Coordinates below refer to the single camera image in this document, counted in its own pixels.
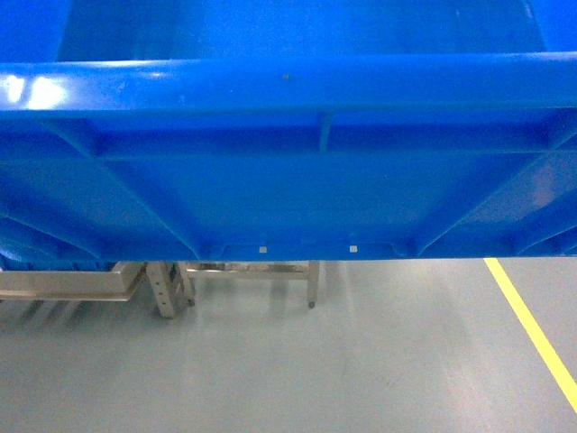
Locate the large blue plastic crate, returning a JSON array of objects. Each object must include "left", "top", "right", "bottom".
[{"left": 1, "top": 1, "right": 576, "bottom": 271}]

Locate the steel roller shelf rack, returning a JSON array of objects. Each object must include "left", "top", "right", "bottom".
[{"left": 1, "top": 262, "right": 196, "bottom": 318}]

